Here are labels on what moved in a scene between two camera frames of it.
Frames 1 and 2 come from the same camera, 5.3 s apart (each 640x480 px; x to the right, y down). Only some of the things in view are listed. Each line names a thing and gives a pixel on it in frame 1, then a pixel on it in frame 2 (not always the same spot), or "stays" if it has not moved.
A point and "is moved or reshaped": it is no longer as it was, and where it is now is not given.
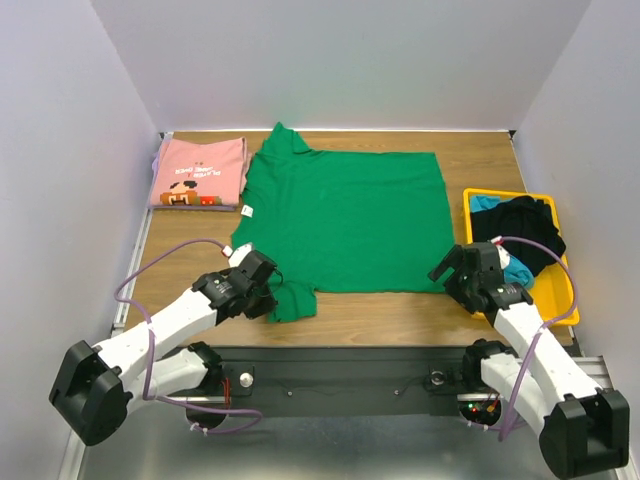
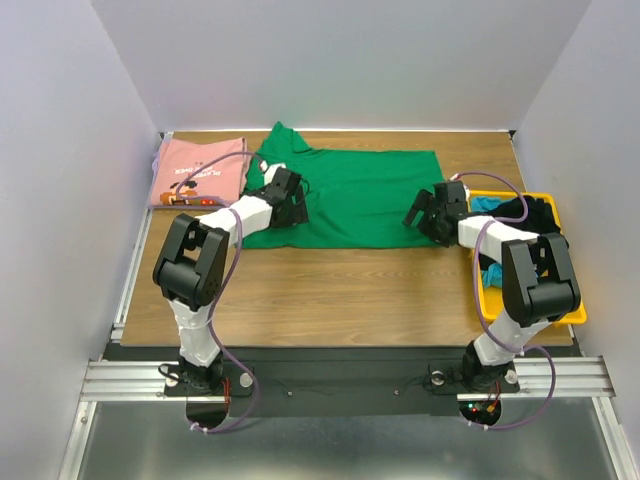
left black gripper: x=266 y=306 → x=297 y=213
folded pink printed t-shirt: x=208 y=172 stays
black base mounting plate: x=345 y=381 stays
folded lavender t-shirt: x=155 y=167 stays
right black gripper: x=451 y=273 → x=428 y=211
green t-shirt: x=343 y=222 is moved or reshaped
